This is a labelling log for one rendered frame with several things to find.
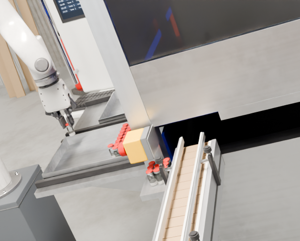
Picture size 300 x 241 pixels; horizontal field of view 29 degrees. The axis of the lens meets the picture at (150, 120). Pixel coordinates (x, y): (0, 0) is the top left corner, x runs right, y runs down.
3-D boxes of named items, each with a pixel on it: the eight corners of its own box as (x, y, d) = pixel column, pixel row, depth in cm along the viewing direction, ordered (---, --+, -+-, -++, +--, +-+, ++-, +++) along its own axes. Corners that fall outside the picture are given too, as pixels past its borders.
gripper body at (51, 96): (64, 72, 200) (76, 100, 204) (38, 79, 203) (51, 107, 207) (57, 80, 193) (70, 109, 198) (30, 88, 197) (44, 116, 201)
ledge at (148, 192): (193, 167, 171) (191, 161, 170) (188, 192, 159) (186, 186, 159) (149, 177, 175) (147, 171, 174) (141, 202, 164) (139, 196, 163)
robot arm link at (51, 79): (60, 66, 200) (64, 74, 201) (38, 73, 203) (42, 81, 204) (52, 75, 192) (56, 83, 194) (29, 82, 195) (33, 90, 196)
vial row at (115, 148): (133, 133, 202) (128, 122, 201) (122, 159, 187) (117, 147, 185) (127, 135, 203) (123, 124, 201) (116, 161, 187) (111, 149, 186)
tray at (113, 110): (193, 78, 231) (191, 71, 229) (187, 106, 208) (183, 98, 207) (116, 99, 241) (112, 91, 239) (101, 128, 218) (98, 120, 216)
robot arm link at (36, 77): (58, 72, 194) (54, 67, 202) (42, 36, 189) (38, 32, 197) (35, 82, 192) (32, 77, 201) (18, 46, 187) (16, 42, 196)
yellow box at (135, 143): (158, 147, 168) (149, 125, 165) (154, 159, 162) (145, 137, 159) (134, 152, 170) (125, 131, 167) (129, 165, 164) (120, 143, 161)
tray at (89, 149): (154, 124, 204) (150, 115, 203) (140, 162, 181) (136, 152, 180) (68, 145, 214) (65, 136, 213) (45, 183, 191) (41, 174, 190)
